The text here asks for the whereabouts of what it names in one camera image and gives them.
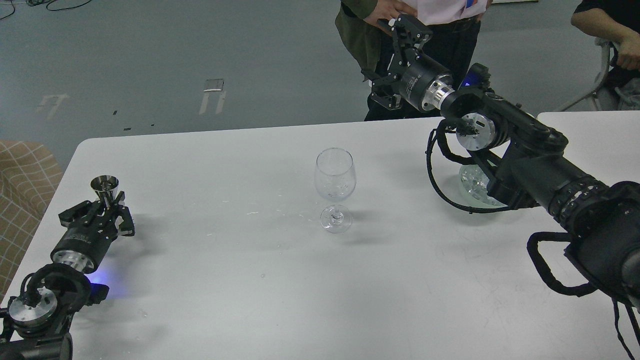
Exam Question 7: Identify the seated person in black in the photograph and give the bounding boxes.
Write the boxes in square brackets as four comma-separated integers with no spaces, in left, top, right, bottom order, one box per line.
[570,0,640,111]

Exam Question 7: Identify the black floor cables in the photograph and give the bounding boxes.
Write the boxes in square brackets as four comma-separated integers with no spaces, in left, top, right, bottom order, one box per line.
[0,0,94,22]

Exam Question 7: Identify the standing person in green jacket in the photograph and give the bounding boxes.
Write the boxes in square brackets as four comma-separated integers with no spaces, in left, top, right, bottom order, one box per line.
[334,0,493,122]

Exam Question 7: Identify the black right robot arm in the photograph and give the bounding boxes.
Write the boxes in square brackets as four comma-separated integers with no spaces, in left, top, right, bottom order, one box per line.
[369,14,640,335]

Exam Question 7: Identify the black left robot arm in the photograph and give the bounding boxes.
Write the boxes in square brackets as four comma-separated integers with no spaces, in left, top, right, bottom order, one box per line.
[0,192,135,360]

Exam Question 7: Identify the green bowl of ice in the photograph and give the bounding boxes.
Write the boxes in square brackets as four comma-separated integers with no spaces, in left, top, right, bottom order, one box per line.
[458,164,506,209]

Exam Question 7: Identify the beige checkered cushion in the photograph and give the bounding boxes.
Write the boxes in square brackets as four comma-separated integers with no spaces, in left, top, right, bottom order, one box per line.
[0,140,64,299]

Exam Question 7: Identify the standing person's left hand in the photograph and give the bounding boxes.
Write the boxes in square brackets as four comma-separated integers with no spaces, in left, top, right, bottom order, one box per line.
[476,0,493,22]

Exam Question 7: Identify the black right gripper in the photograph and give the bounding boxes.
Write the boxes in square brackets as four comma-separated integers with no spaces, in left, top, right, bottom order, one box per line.
[361,14,454,113]

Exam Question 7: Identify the clear wine glass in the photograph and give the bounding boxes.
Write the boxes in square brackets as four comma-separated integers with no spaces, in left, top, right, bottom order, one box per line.
[314,146,357,234]

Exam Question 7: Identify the steel cocktail jigger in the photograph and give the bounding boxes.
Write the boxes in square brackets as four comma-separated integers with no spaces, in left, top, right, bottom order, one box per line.
[90,175,119,210]

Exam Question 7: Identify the standing person's right hand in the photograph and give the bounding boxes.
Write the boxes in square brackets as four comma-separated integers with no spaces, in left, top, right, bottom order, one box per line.
[363,0,418,30]

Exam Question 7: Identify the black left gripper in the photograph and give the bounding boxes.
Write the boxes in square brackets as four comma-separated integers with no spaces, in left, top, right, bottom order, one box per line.
[50,200,136,274]

